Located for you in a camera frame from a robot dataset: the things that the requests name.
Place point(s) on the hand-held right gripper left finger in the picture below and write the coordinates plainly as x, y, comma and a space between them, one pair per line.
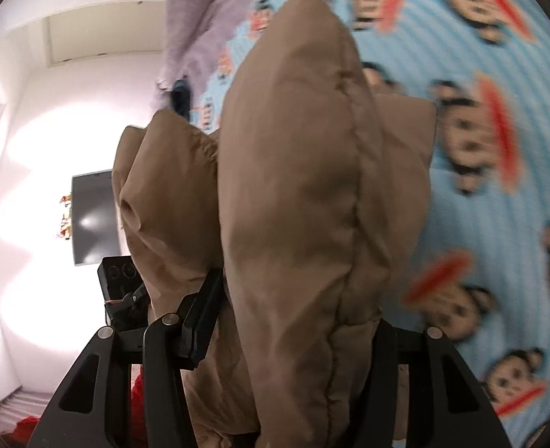
205, 326

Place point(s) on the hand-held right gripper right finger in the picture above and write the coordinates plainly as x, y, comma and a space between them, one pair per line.
443, 382

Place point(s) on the brown puffer jacket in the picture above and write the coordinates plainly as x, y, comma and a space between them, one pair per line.
293, 205

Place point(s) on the red cloth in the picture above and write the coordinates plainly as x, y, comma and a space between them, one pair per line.
135, 396

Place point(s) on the monkey print striped blanket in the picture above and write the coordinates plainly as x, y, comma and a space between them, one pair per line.
480, 186

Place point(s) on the dark teal garment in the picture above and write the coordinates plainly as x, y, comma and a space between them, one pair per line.
180, 95

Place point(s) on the purple plush blanket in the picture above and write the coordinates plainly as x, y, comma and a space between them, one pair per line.
195, 18

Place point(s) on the black wall television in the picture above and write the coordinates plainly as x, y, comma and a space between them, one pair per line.
95, 217

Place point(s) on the colourful wall decoration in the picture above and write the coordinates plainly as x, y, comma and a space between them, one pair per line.
65, 217

